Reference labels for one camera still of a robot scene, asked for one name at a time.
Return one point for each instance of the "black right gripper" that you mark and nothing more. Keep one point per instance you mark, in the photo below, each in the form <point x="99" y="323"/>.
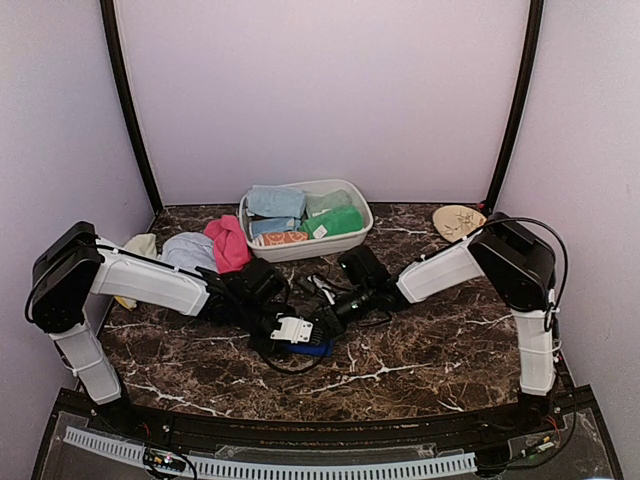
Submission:
<point x="332" y="325"/>

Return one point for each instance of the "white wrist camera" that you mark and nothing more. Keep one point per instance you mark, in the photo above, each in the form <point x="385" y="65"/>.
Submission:
<point x="314" y="285"/>
<point x="292" y="329"/>

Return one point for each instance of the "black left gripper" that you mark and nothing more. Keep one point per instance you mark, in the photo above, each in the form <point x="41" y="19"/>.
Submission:
<point x="262" y="347"/>

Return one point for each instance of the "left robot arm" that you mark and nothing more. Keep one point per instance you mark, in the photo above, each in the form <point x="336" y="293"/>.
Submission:
<point x="81" y="263"/>

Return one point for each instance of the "black frame post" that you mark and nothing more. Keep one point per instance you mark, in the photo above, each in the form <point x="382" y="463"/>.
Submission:
<point x="126" y="100"/>
<point x="517" y="108"/>

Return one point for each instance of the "white plastic basin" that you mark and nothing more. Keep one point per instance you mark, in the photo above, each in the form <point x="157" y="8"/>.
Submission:
<point x="313" y="247"/>

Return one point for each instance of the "dark blue towel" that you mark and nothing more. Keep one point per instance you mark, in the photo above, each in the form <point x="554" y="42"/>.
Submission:
<point x="323" y="349"/>

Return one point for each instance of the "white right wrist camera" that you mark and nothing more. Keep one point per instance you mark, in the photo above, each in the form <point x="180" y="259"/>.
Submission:
<point x="314" y="285"/>

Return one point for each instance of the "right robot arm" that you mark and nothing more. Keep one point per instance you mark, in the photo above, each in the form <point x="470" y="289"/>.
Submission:
<point x="520" y="266"/>

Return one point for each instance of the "rolled pale green towel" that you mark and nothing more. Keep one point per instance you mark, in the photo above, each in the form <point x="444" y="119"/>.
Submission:
<point x="319" y="204"/>

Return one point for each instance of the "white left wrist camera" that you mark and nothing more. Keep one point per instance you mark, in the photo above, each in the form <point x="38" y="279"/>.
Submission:
<point x="292" y="329"/>

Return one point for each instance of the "small pale blue cloth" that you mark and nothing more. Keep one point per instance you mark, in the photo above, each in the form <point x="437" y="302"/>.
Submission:
<point x="189" y="250"/>

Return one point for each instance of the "black left frame post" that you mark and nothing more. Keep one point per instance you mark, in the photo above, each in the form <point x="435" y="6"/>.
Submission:
<point x="126" y="100"/>

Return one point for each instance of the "rolled orange patterned towel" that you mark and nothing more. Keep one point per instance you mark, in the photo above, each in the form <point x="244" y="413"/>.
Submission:
<point x="273" y="239"/>

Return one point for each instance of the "pink towel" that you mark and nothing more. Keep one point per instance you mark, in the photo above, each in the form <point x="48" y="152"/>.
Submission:
<point x="229" y="244"/>

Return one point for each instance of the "black front table rail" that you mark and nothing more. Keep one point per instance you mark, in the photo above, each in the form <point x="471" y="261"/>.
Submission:
<point x="575" y="415"/>

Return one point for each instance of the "rolled light blue towel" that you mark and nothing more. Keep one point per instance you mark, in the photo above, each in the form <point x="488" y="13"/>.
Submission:
<point x="273" y="225"/>

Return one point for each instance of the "white slotted cable duct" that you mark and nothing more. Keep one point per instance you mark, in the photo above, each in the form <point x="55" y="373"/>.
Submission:
<point x="232" y="462"/>

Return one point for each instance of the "yellow lemon print cloth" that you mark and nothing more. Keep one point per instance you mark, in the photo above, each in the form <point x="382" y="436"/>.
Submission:
<point x="144" y="245"/>

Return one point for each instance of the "black right frame post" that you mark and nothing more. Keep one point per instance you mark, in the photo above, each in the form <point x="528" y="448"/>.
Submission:
<point x="517" y="108"/>

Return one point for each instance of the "large light blue towel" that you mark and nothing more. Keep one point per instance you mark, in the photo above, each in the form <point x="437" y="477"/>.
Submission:
<point x="276" y="201"/>

